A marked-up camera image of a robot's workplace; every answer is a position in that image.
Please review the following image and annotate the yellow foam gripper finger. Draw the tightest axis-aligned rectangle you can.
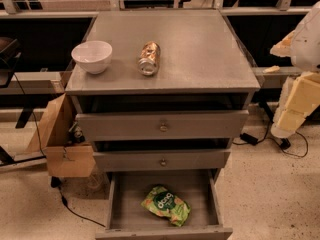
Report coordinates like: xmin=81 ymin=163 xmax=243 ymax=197
xmin=285 ymin=72 xmax=320 ymax=115
xmin=276 ymin=110 xmax=305 ymax=132

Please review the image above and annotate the green rice chip bag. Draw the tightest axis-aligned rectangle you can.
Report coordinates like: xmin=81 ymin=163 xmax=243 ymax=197
xmin=141 ymin=185 xmax=191 ymax=227

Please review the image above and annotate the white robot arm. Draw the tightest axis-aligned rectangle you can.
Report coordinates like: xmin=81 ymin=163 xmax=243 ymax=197
xmin=270 ymin=2 xmax=320 ymax=138

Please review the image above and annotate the grey top drawer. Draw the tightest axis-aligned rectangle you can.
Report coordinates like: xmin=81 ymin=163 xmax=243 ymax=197
xmin=76 ymin=110 xmax=248 ymax=141

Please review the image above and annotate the grey drawer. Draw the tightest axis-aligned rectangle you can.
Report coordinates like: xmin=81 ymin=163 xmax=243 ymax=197
xmin=96 ymin=170 xmax=232 ymax=240
xmin=76 ymin=110 xmax=248 ymax=141
xmin=93 ymin=149 xmax=230 ymax=172

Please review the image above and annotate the grey middle drawer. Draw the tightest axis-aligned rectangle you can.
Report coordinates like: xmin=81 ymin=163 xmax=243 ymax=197
xmin=93 ymin=149 xmax=230 ymax=172

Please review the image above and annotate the grey drawer cabinet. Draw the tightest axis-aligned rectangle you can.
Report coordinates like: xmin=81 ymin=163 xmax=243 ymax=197
xmin=65 ymin=9 xmax=261 ymax=178

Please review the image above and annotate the brass top drawer knob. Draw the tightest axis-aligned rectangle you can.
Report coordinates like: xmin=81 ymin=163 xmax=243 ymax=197
xmin=159 ymin=123 xmax=168 ymax=132

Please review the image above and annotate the brass drawer knob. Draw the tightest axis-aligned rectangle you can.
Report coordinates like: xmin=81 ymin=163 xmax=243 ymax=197
xmin=159 ymin=123 xmax=168 ymax=132
xmin=160 ymin=159 xmax=167 ymax=167

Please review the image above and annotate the brass middle drawer knob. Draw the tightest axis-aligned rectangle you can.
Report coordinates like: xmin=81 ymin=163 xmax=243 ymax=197
xmin=160 ymin=159 xmax=167 ymax=167

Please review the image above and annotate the grey bottom drawer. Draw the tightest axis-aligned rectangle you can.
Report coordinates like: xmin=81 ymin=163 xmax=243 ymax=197
xmin=96 ymin=170 xmax=232 ymax=240

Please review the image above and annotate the yellow foam scrap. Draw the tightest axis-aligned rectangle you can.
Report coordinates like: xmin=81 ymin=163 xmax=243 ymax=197
xmin=263 ymin=65 xmax=280 ymax=74

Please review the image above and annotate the gold soda can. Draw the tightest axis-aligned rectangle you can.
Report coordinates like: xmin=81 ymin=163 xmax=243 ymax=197
xmin=138 ymin=41 xmax=161 ymax=76

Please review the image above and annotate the white ceramic bowl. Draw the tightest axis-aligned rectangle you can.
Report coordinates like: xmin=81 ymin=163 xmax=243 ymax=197
xmin=71 ymin=40 xmax=113 ymax=74

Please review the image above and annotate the brown cardboard box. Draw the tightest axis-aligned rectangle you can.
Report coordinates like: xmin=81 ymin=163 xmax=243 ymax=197
xmin=26 ymin=94 xmax=95 ymax=177

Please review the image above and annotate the black power adapter with cable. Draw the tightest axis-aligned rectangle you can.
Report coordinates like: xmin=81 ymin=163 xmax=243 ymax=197
xmin=233 ymin=122 xmax=309 ymax=159

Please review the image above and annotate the black floor cable left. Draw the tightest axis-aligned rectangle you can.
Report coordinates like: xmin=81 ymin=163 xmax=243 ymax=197
xmin=50 ymin=177 xmax=106 ymax=228

